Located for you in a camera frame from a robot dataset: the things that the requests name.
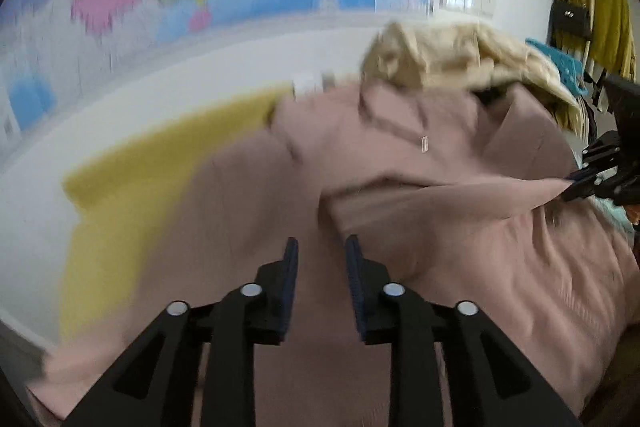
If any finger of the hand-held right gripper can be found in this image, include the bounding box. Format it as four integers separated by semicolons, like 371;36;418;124
560;179;626;204
566;132;623;182

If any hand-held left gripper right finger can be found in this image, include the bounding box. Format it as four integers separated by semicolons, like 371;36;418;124
345;234;583;427

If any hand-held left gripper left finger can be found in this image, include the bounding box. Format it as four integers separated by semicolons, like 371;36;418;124
62;237;300;427

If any pink garment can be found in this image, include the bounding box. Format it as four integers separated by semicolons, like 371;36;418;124
25;82;640;427

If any pale striped hanging garment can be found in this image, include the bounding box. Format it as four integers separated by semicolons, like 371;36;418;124
582;52;618;112

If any teal perforated basket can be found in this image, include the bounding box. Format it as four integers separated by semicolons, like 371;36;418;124
525;38;588;96

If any yellow hanging garment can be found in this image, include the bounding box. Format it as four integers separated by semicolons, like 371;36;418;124
552;0;637;80

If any black handbag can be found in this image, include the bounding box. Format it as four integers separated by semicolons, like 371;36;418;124
550;0;593;40

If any patchwork printed bed sheet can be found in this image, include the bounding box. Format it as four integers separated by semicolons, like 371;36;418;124
57;72;636;348

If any cream garment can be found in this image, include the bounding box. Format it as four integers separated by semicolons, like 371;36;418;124
361;21;583;130

